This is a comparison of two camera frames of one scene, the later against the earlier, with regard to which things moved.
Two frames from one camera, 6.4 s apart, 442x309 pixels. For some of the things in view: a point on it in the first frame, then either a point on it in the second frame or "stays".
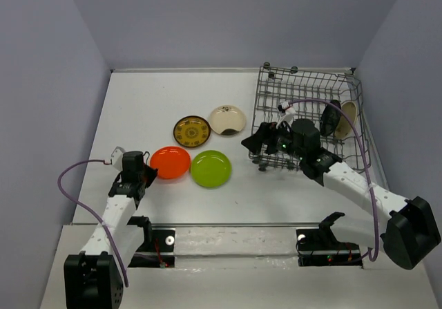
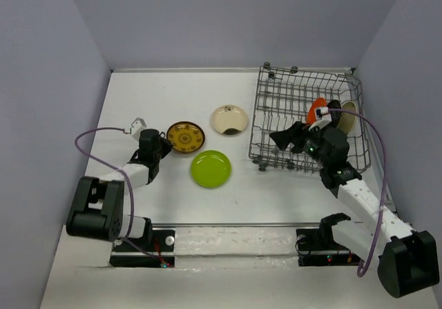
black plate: (330, 118) stays
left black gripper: (151, 174) to (166, 145)
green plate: (210, 169) stays
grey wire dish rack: (333, 99) stays
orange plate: (173, 162) to (318, 102)
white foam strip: (235, 241) stays
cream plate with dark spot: (227, 119) stays
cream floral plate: (344, 126) stays
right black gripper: (266, 135) to (295, 135)
